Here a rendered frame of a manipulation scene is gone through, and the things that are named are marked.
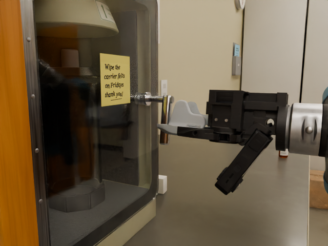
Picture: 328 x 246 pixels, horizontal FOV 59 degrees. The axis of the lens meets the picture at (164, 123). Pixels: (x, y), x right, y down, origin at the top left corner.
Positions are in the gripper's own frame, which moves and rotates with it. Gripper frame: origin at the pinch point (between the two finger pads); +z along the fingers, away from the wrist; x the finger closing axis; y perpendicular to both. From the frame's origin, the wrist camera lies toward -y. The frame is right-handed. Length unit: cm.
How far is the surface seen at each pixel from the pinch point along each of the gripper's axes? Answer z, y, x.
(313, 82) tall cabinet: -26, 42, -282
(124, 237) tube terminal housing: 5.4, -19.9, 3.2
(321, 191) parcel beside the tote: -40, -61, -258
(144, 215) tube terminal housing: 5.4, -17.8, -3.6
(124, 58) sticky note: 4.4, 11.3, 8.1
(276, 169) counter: -15, -13, -53
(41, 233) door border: 4.3, -11.8, 23.0
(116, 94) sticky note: 4.4, 5.4, 9.7
